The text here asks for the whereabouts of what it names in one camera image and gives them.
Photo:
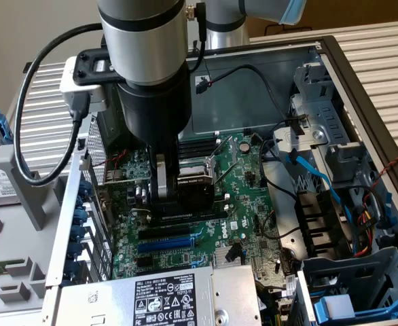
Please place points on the silver chipset heat sink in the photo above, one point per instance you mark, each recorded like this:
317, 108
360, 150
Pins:
221, 259

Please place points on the blue disk carrier rail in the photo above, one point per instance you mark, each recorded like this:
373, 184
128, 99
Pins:
2, 125

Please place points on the blue expansion slot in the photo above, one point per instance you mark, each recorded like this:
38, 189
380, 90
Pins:
165, 244

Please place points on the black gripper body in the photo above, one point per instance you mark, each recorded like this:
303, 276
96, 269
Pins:
155, 108

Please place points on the short black expansion slot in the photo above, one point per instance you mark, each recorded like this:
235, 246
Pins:
144, 261

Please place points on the green Dell motherboard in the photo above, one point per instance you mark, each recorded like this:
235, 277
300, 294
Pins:
243, 197

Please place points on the black RAM slot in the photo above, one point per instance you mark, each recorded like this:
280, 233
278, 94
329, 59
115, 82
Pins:
220, 199
199, 140
199, 152

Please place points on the black fan shroud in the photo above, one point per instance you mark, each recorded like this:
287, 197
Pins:
318, 220

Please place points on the black camera mounting plate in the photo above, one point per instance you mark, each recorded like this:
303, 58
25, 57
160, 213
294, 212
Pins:
83, 73

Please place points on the round coin battery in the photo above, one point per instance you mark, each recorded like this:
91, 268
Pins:
244, 146

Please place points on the blue disk caddy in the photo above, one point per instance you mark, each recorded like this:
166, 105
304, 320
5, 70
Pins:
321, 312

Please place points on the grey printed parts rack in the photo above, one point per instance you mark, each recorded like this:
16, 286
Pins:
19, 251

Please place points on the green graphics card black fan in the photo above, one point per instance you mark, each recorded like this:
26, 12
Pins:
195, 195

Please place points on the silver power supply unit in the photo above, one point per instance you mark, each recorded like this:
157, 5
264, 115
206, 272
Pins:
110, 299

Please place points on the thin metal locking lever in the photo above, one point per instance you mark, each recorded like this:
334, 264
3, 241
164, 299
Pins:
228, 173

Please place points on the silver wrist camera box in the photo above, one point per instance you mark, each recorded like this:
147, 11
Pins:
83, 100

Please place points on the long black expansion slot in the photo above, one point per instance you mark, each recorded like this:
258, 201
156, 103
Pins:
165, 232

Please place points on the small black table end cap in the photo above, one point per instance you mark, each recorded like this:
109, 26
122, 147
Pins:
27, 68

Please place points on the silver socket cover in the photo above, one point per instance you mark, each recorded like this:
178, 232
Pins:
231, 146

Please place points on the silver metal drive cage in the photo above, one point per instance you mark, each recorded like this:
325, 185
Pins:
321, 112

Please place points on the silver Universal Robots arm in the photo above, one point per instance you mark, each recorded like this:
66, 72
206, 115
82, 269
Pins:
141, 40

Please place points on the open grey PC case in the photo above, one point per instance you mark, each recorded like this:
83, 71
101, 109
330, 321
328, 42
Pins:
236, 102

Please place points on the grey disk bay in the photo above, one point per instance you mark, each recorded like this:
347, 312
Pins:
355, 271

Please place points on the metal CPU socket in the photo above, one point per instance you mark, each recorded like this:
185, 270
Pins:
195, 166

